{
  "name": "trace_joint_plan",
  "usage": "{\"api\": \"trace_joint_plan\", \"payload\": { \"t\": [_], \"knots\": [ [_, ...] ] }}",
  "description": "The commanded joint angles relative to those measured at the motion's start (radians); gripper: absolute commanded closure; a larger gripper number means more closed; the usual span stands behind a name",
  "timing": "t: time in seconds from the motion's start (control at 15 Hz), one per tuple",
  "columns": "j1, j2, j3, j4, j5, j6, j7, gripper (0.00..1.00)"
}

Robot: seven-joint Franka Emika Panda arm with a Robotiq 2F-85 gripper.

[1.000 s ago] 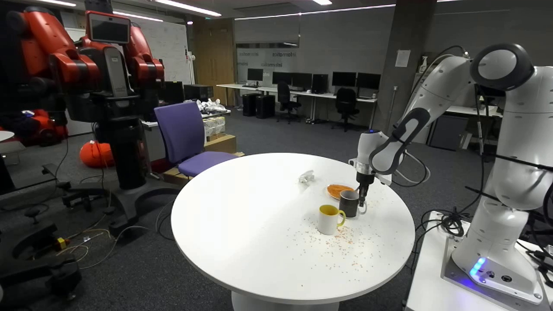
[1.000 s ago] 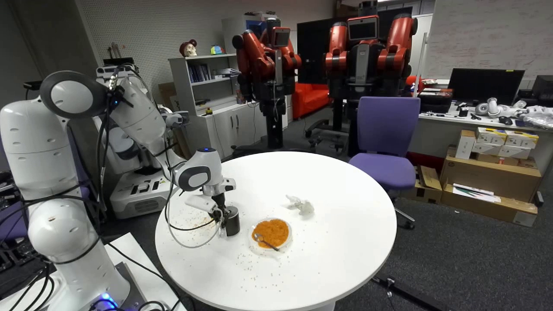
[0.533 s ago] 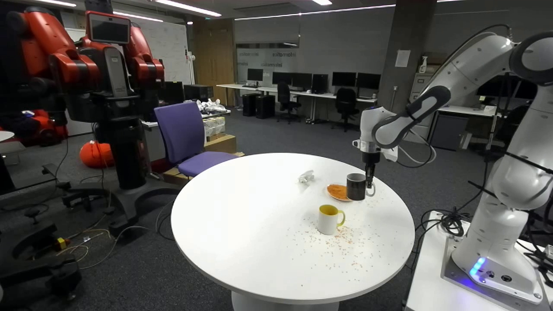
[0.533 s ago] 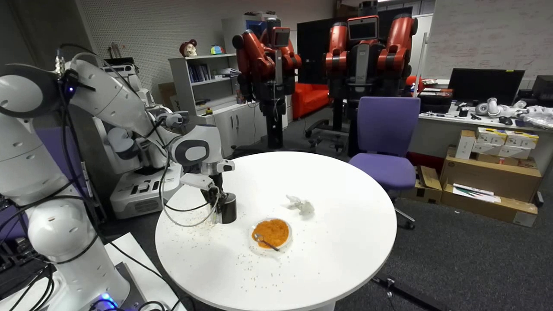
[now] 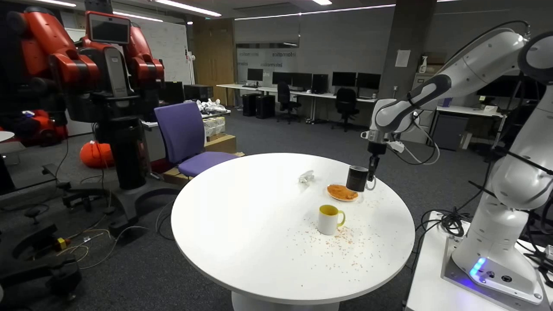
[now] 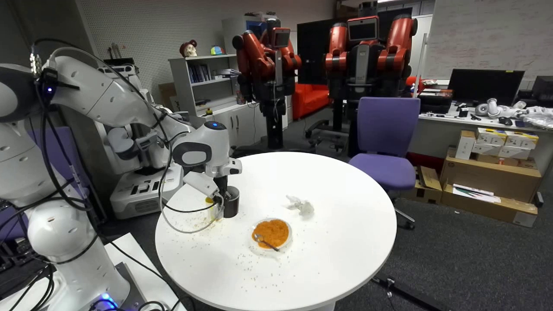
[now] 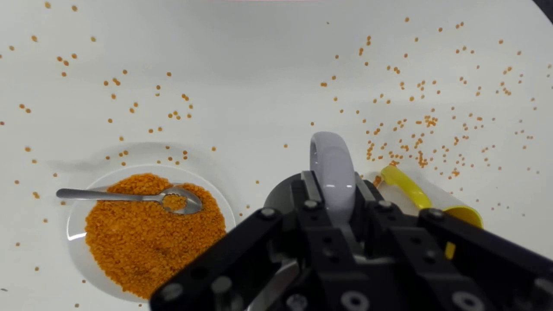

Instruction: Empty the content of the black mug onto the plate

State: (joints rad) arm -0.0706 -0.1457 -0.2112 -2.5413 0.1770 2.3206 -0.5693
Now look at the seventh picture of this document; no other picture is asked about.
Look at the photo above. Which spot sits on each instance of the metal spoon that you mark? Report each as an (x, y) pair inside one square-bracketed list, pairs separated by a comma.
[(115, 195)]

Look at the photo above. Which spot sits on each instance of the yellow mug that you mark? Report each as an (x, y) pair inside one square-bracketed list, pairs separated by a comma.
[(407, 185)]

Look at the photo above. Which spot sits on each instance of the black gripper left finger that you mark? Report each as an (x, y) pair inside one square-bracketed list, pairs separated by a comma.
[(243, 252)]

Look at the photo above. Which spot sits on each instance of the small white plate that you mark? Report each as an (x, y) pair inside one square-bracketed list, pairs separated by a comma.
[(79, 230)]

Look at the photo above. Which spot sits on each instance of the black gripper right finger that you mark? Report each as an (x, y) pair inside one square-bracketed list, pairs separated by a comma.
[(461, 270)]

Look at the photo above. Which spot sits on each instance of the orange lentil heap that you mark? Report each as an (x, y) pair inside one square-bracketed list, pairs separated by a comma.
[(144, 242)]

